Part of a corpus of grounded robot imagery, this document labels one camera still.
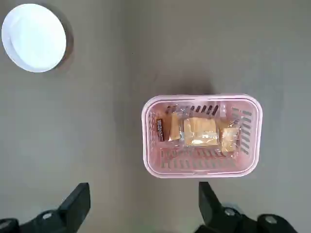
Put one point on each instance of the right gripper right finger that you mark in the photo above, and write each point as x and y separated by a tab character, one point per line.
211	213

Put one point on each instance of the small pink plastic basket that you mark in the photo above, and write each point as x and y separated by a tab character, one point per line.
201	170

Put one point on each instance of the white round plate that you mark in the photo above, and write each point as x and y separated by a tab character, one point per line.
34	36

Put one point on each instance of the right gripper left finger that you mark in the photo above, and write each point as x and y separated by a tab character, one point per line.
73	211

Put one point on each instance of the orange bread pack clear wrapper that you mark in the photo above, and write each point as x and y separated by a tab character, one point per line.
173	128
229	139
200	132

